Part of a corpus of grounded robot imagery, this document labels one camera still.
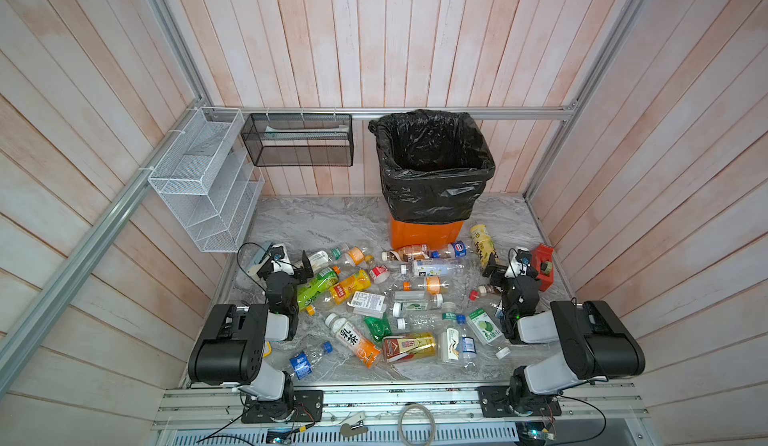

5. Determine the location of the green lime label bottle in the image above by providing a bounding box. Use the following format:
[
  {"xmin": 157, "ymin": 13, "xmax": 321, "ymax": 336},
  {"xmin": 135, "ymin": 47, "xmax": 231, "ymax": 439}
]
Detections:
[{"xmin": 467, "ymin": 308, "xmax": 504, "ymax": 346}]

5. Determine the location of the blue cap water bottle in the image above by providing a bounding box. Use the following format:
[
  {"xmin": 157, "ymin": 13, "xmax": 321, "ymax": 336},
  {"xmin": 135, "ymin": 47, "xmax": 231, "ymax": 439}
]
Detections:
[{"xmin": 456, "ymin": 314, "xmax": 477, "ymax": 371}]

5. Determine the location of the red label yellow tea bottle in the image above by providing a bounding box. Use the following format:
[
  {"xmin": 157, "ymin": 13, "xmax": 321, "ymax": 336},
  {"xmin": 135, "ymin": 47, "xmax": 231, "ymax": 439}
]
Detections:
[{"xmin": 382, "ymin": 332, "xmax": 437, "ymax": 364}]

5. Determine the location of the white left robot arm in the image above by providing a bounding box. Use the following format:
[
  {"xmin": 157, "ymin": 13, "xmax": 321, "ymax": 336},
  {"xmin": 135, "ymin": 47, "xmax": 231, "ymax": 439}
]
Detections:
[{"xmin": 187, "ymin": 253, "xmax": 314, "ymax": 405}]

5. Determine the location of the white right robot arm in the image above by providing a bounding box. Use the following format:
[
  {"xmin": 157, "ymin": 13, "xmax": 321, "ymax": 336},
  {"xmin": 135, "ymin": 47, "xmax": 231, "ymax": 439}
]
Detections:
[{"xmin": 478, "ymin": 248, "xmax": 646, "ymax": 417}]

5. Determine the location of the orange trash bin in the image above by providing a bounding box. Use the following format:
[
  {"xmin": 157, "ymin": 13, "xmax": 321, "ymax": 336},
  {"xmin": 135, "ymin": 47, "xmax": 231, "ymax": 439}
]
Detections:
[{"xmin": 390, "ymin": 217, "xmax": 464, "ymax": 249}]

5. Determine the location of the white stapler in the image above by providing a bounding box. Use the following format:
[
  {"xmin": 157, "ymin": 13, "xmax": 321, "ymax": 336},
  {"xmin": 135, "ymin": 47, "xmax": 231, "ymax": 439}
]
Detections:
[{"xmin": 246, "ymin": 243, "xmax": 273, "ymax": 280}]

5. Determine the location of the yellow orange juice bottle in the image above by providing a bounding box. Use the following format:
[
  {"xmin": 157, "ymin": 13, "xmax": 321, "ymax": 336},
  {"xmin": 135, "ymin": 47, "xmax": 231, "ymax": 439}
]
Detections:
[{"xmin": 328, "ymin": 269, "xmax": 372, "ymax": 305}]

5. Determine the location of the red tape dispenser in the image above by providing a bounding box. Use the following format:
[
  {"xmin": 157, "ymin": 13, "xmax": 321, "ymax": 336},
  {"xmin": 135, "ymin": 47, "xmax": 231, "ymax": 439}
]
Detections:
[{"xmin": 532, "ymin": 244, "xmax": 554, "ymax": 292}]

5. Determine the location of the orange cap clear bottle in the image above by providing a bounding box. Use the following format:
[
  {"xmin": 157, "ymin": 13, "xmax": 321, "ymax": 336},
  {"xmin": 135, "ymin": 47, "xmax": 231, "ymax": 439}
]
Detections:
[{"xmin": 330, "ymin": 244, "xmax": 367, "ymax": 266}]

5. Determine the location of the orange label clear bottle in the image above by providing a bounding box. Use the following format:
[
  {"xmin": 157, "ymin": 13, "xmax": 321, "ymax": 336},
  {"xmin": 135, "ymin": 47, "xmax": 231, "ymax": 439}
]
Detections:
[{"xmin": 403, "ymin": 276, "xmax": 451, "ymax": 295}]

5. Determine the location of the blue label clear bottle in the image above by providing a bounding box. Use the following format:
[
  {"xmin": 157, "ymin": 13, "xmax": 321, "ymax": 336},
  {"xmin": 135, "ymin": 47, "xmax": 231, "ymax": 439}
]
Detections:
[{"xmin": 289, "ymin": 341, "xmax": 333, "ymax": 381}]

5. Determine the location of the clear long label bottle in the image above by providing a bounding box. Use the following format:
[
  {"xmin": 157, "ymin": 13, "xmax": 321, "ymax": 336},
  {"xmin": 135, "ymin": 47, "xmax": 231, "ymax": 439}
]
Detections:
[{"xmin": 400, "ymin": 258, "xmax": 466, "ymax": 277}]

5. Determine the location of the red white small bottle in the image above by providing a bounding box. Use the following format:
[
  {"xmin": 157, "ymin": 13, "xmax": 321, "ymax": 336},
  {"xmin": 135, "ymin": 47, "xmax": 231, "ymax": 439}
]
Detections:
[{"xmin": 368, "ymin": 265, "xmax": 391, "ymax": 284}]

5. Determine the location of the white label flat bottle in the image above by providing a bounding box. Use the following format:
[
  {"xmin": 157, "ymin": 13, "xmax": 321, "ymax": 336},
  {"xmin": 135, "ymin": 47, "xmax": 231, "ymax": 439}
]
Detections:
[{"xmin": 347, "ymin": 291, "xmax": 387, "ymax": 319}]

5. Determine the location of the small brown tea bottle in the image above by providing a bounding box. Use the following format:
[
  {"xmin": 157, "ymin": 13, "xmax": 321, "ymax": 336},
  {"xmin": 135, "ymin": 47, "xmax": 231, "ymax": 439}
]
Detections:
[{"xmin": 381, "ymin": 244, "xmax": 431, "ymax": 263}]

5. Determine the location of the white cap clear bottle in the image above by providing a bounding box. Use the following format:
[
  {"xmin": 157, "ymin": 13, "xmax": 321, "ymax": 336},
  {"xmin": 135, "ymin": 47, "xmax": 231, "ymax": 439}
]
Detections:
[{"xmin": 391, "ymin": 294, "xmax": 457, "ymax": 318}]

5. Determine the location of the crushed green bottle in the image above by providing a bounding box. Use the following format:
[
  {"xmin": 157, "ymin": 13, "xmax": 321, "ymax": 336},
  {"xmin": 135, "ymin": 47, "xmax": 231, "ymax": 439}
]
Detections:
[{"xmin": 364, "ymin": 315, "xmax": 392, "ymax": 344}]

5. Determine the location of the white orange tea bottle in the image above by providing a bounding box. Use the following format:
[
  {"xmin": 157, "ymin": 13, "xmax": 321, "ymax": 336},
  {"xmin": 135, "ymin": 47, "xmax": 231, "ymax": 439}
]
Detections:
[{"xmin": 324, "ymin": 313, "xmax": 381, "ymax": 368}]

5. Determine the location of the black trash bag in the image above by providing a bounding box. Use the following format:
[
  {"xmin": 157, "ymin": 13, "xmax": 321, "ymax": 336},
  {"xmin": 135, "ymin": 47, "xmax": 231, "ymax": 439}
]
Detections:
[{"xmin": 369, "ymin": 110, "xmax": 496, "ymax": 225}]

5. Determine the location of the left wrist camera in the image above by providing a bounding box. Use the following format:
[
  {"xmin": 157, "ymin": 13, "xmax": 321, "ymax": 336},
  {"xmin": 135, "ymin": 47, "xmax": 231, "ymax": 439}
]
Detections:
[{"xmin": 266, "ymin": 243, "xmax": 294, "ymax": 275}]

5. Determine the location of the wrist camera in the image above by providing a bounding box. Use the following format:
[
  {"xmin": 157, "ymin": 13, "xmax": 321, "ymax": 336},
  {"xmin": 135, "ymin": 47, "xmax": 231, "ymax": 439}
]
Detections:
[
  {"xmin": 505, "ymin": 247, "xmax": 532, "ymax": 278},
  {"xmin": 266, "ymin": 243, "xmax": 294, "ymax": 275}
]

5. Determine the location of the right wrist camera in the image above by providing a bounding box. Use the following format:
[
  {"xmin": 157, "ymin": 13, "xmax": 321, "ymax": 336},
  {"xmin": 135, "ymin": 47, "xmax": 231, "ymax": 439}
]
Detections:
[{"xmin": 505, "ymin": 247, "xmax": 532, "ymax": 278}]

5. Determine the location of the white wire mesh shelf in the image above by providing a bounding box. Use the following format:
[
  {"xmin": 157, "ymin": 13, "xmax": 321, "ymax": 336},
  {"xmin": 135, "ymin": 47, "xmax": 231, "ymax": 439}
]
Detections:
[{"xmin": 149, "ymin": 108, "xmax": 265, "ymax": 253}]

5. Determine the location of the black wire mesh basket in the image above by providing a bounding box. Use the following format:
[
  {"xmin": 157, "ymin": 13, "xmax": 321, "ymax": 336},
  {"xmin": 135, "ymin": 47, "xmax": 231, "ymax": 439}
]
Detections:
[{"xmin": 241, "ymin": 112, "xmax": 355, "ymax": 167}]

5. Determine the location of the coiled white cable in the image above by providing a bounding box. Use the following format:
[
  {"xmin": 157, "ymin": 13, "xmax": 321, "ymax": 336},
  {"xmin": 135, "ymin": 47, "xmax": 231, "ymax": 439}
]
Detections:
[{"xmin": 397, "ymin": 403, "xmax": 437, "ymax": 446}]

